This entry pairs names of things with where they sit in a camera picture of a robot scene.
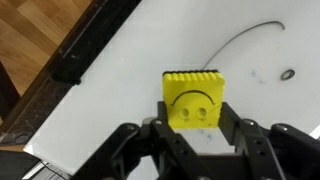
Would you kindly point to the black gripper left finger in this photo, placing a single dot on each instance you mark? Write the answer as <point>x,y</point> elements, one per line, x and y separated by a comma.
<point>162,113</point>

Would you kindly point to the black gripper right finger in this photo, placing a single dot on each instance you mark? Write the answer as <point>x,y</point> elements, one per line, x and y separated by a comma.
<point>230,123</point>

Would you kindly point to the yellow smiley eraser sponge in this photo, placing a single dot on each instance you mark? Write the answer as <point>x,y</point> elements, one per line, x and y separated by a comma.
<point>193,100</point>

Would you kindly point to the white drawing board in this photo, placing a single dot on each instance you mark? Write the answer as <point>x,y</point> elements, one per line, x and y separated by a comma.
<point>133,83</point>

